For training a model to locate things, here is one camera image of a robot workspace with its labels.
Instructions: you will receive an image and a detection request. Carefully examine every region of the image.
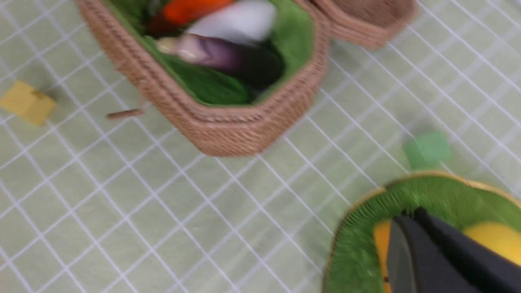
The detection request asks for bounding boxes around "green leaf-shaped glass plate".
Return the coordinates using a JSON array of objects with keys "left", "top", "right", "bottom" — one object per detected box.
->
[{"left": 322, "top": 171, "right": 521, "bottom": 293}]

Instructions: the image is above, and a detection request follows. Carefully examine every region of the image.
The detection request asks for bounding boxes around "woven wicker basket green lining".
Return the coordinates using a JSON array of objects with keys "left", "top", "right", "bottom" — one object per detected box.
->
[{"left": 76, "top": 0, "right": 330, "bottom": 157}]

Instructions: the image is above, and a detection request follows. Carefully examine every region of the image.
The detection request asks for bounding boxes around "yellow toy lemon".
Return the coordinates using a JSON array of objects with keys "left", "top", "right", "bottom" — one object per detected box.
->
[{"left": 463, "top": 221, "right": 521, "bottom": 266}]

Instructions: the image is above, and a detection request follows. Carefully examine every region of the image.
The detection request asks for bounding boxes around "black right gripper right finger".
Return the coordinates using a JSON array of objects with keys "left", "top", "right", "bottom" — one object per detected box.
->
[{"left": 413, "top": 208, "right": 520, "bottom": 293}]

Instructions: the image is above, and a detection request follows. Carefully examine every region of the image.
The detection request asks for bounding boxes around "woven wicker basket lid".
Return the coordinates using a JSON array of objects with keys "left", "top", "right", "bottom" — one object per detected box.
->
[{"left": 312, "top": 0, "right": 419, "bottom": 50}]

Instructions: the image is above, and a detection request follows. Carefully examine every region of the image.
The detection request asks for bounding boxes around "orange toy carrot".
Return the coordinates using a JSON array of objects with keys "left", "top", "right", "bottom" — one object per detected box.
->
[{"left": 145, "top": 0, "right": 234, "bottom": 36}]

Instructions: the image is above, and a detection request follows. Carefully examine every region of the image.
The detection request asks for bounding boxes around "dark purple toy eggplant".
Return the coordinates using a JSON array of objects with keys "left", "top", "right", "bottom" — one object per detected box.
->
[{"left": 155, "top": 34, "right": 285, "bottom": 90}]

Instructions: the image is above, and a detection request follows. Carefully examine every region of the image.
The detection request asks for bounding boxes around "white toy radish with leaf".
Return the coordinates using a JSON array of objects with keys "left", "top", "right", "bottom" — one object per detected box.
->
[{"left": 184, "top": 0, "right": 278, "bottom": 45}]

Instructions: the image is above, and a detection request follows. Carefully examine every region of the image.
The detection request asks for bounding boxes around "green checkered tablecloth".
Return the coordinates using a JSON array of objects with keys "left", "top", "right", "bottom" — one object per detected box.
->
[{"left": 0, "top": 0, "right": 521, "bottom": 293}]

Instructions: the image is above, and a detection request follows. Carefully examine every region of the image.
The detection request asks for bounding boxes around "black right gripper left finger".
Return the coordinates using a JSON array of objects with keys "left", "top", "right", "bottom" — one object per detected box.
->
[{"left": 386, "top": 216, "right": 480, "bottom": 293}]

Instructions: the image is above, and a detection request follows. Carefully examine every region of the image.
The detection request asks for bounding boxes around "yellow foam cube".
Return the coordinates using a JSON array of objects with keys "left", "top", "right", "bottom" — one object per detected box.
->
[{"left": 0, "top": 80, "right": 56, "bottom": 126}]

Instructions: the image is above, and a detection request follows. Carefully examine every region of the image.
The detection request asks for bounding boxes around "green toy cucumber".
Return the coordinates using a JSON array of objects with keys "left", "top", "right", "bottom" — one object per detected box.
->
[{"left": 168, "top": 57, "right": 251, "bottom": 106}]

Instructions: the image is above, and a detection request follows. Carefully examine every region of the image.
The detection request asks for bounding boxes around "green foam cube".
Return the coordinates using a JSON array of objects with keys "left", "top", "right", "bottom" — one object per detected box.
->
[{"left": 403, "top": 131, "right": 452, "bottom": 170}]

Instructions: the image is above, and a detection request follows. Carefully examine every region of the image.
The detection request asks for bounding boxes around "orange toy mango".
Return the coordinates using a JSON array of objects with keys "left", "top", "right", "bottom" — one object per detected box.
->
[{"left": 372, "top": 219, "right": 392, "bottom": 293}]

